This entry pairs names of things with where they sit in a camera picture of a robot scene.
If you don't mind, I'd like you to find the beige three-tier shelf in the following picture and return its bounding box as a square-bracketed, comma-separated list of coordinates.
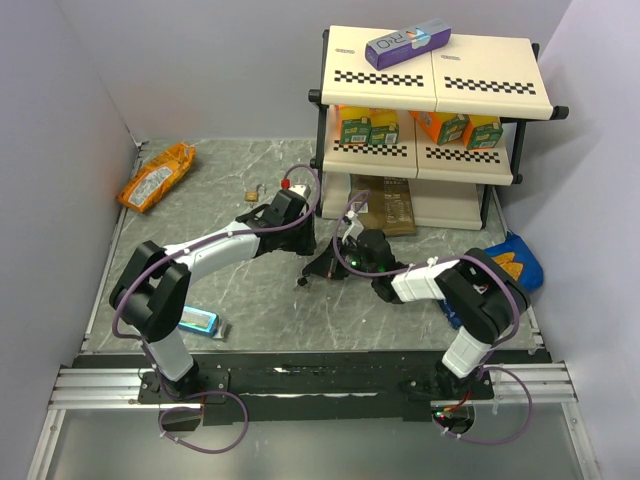
[308, 25, 569, 230]

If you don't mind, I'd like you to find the green orange carton right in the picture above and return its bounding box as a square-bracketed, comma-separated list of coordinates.
[462, 115, 503, 150]

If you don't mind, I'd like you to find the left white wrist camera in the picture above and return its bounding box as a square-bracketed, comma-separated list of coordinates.
[280, 178, 311, 201]

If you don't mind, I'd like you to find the blue snack bar packet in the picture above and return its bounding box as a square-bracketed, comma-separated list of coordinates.
[178, 306, 229, 341]

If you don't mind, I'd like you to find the purple rectangular box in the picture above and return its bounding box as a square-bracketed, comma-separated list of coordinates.
[365, 19, 452, 71]

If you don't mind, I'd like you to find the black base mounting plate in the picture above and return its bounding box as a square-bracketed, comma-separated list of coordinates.
[134, 349, 476, 426]

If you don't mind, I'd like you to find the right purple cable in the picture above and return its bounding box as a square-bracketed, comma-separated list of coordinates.
[332, 189, 532, 445]

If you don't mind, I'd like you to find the orange green carton tilted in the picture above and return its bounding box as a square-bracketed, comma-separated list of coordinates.
[410, 111, 468, 145]

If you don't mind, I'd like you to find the brass padlock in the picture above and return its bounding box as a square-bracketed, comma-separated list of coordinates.
[244, 184, 266, 203]

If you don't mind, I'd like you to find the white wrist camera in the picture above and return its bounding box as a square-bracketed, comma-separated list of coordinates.
[280, 178, 311, 201]
[342, 210, 364, 244]

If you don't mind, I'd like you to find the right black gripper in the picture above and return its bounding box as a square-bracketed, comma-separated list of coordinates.
[306, 236, 378, 280]

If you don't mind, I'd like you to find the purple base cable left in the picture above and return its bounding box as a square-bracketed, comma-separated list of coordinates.
[158, 389, 250, 455]

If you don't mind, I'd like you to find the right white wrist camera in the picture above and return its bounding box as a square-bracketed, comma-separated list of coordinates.
[342, 210, 364, 244]

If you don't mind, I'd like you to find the green yellow carton left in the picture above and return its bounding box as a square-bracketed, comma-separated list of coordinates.
[338, 105, 372, 145]

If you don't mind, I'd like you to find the green yellow carton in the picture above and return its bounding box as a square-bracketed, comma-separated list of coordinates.
[338, 105, 372, 145]
[369, 108, 399, 146]

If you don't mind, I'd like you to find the orange snack bag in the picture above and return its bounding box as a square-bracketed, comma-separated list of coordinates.
[117, 142, 196, 213]

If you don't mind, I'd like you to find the brown coffee bag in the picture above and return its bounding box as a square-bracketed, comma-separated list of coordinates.
[349, 174, 416, 237]

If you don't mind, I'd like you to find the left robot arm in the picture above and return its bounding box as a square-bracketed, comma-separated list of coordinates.
[109, 184, 316, 402]

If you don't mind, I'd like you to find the blue Doritos chip bag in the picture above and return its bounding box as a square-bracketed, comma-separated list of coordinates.
[438, 231, 544, 330]

